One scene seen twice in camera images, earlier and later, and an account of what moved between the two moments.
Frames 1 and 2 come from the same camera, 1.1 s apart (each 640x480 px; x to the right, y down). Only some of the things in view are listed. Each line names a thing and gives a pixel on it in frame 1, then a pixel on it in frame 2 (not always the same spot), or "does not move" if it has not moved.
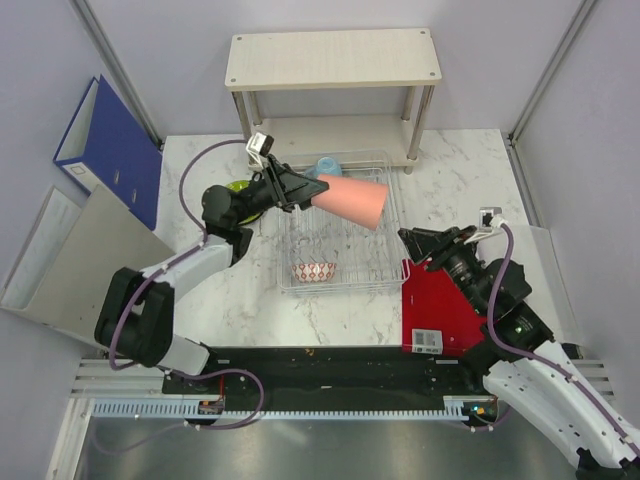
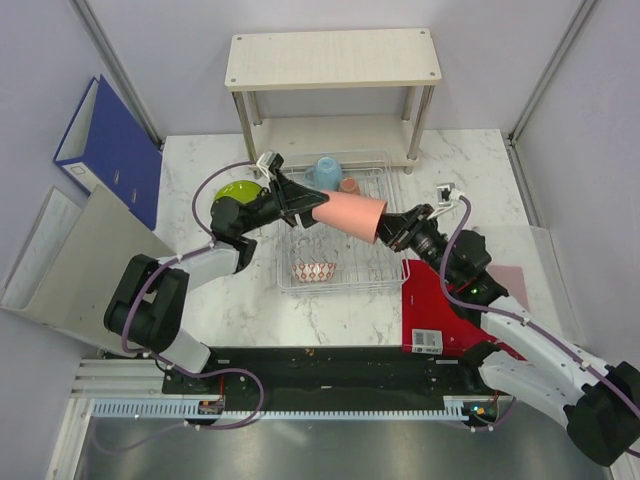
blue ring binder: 106,145 does not move
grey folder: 66,270 does not move
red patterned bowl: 314,272 does not move
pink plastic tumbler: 356,200 → 350,215
